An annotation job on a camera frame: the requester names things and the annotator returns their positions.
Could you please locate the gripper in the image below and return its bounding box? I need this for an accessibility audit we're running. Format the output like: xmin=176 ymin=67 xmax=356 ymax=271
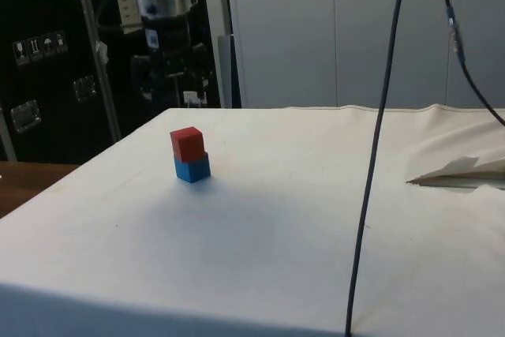
xmin=130 ymin=13 xmax=217 ymax=108

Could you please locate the red cube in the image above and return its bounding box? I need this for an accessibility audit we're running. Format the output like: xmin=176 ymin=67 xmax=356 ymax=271
xmin=170 ymin=125 xmax=205 ymax=163

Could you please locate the silver metal pole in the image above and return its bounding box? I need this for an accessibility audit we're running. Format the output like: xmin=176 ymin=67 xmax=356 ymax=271
xmin=80 ymin=0 xmax=121 ymax=142

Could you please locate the blue cube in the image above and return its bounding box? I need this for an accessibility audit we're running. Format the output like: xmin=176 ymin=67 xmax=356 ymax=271
xmin=174 ymin=151 xmax=212 ymax=185

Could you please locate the pale locker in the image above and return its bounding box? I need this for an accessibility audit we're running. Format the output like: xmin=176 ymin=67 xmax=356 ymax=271
xmin=225 ymin=0 xmax=336 ymax=110

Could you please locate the black cabinet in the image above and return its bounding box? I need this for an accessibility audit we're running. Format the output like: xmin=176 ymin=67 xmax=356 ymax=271
xmin=0 ymin=0 xmax=242 ymax=165

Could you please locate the black cable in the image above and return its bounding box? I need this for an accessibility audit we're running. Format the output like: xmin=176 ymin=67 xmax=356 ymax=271
xmin=344 ymin=0 xmax=410 ymax=336
xmin=435 ymin=0 xmax=505 ymax=124

